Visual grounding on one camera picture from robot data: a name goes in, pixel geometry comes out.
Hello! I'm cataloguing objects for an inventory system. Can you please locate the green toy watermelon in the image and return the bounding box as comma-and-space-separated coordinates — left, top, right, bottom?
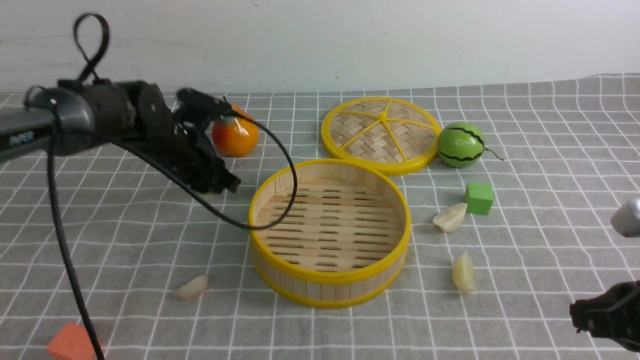
436, 121, 505, 168

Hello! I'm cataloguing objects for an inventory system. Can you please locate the white dumpling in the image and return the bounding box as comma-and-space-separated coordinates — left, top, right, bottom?
432, 202, 467, 233
451, 251, 477, 292
173, 274, 210, 301

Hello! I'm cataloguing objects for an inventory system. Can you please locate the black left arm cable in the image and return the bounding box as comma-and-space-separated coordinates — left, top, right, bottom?
22, 13, 299, 360

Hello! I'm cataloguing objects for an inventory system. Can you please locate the bamboo steamer tray yellow rim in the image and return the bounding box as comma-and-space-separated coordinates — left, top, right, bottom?
249, 159, 412, 309

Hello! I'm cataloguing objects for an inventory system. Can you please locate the green cube block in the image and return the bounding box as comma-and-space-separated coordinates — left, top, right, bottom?
464, 182, 495, 215

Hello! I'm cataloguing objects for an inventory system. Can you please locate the orange cube block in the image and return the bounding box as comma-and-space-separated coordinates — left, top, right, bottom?
46, 322, 98, 360

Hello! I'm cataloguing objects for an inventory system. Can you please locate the orange toy pear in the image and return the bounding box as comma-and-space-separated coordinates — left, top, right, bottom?
211, 104, 259, 158

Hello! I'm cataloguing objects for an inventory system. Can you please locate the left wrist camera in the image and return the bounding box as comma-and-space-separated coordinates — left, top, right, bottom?
173, 88, 240, 125

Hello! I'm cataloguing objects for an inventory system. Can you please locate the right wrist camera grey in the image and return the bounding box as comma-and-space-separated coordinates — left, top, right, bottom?
610, 198, 640, 239

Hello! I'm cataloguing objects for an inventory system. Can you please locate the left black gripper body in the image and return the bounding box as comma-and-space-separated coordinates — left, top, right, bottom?
145, 123, 242, 194

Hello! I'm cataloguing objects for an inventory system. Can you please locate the woven bamboo steamer lid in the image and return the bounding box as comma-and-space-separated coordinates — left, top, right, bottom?
320, 96, 442, 176

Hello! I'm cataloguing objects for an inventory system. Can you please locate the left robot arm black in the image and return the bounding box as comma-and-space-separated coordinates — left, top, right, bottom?
0, 79, 241, 194

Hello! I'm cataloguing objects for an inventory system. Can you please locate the grey checkered tablecloth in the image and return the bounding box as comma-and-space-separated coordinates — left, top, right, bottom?
0, 73, 640, 360

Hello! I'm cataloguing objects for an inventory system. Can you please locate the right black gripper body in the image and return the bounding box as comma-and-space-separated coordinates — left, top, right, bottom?
569, 281, 640, 352

